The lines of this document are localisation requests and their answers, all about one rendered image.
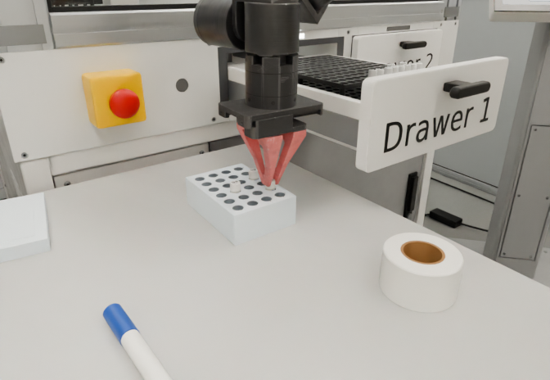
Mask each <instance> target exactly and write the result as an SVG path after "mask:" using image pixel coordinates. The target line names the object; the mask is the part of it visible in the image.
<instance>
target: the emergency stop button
mask: <svg viewBox="0 0 550 380"><path fill-rule="evenodd" d="M109 107H110V110H111V111H112V113H113V114H114V115H116V116H118V117H119V118H122V119H128V118H131V117H133V116H134V115H136V114H137V112H138V110H139V107H140V101H139V98H138V95H137V94H136V93H134V92H133V91H131V90H129V89H126V88H122V89H119V90H116V91H115V92H114V93H112V95H111V96H110V100H109Z"/></svg>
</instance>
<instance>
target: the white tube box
mask: <svg viewBox="0 0 550 380"><path fill-rule="evenodd" d="M249 170H250V168H249V167H247V166H245V165H243V164H242V163H240V164H237V165H231V166H228V167H224V168H221V169H217V170H211V171H208V172H205V173H202V174H196V175H193V176H189V177H186V186H187V203H188V204H189V205H190V206H191V207H192V208H193V209H194V210H196V211H197V212H198V213H199V214H200V215H201V216H202V217H204V218H205V219H206V220H207V221H208V222H209V223H210V224H212V225H213V226H214V227H215V228H216V229H217V230H218V231H219V232H221V234H222V235H223V236H224V237H226V238H227V239H228V240H229V241H230V242H231V243H232V244H234V245H235V246H237V245H239V244H242V243H244V242H248V241H250V240H253V239H255V238H259V237H262V236H263V235H266V234H269V233H272V232H275V231H278V230H279V229H282V228H286V227H288V226H291V225H293V224H295V212H296V195H294V194H293V193H291V192H289V191H287V190H286V189H284V188H282V187H280V186H279V185H276V184H275V191H266V189H265V185H264V184H262V182H261V180H260V177H259V178H258V180H250V179H249ZM233 180H237V181H239V182H240V183H241V191H240V192H239V193H231V191H230V182H232V181H233Z"/></svg>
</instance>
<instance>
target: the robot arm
mask: <svg viewBox="0 0 550 380"><path fill-rule="evenodd" d="M332 1H333V0H200V1H199V2H198V3H197V5H196V8H195V11H194V16H193V23H194V27H195V31H196V33H197V35H198V37H199V38H200V39H201V40H202V41H203V42H204V43H207V44H209V45H214V46H219V47H224V48H233V49H238V50H245V51H246V53H245V81H246V98H243V99H237V100H232V101H226V102H219V115H221V116H222V117H223V118H229V116H230V115H233V116H235V117H236V118H237V129H238V131H239V133H240V135H241V137H242V138H243V140H244V142H245V144H246V146H247V147H248V149H249V151H250V154H251V155H252V157H253V159H254V162H255V165H256V168H257V170H258V173H259V177H260V180H261V182H262V184H264V185H265V186H267V187H270V186H271V183H272V180H273V179H275V184H276V185H277V184H279V182H280V179H281V177H282V175H283V173H284V171H285V169H286V167H287V165H288V163H289V161H290V160H291V158H292V157H293V155H294V154H295V152H296V150H297V149H298V147H299V146H300V144H301V143H302V141H303V140H304V138H305V136H306V127H307V124H306V123H305V122H302V121H300V120H297V119H294V118H296V117H301V116H305V115H313V114H318V115H322V108H323V103H322V102H319V101H316V100H313V99H311V98H308V97H304V96H301V95H299V94H297V85H298V64H299V54H298V53H297V52H298V51H299V43H300V23H308V24H316V25H317V24H318V22H319V21H320V20H321V18H322V16H323V14H324V12H325V10H326V9H327V7H328V5H329V4H330V2H332ZM282 140H284V142H285V144H284V147H283V149H282V153H281V155H280V158H279V161H278V163H277V158H278V155H279V152H280V148H281V145H282ZM259 145H261V146H262V148H263V149H264V161H265V167H264V161H263V157H262V154H261V151H260V147H259ZM276 165H277V167H276Z"/></svg>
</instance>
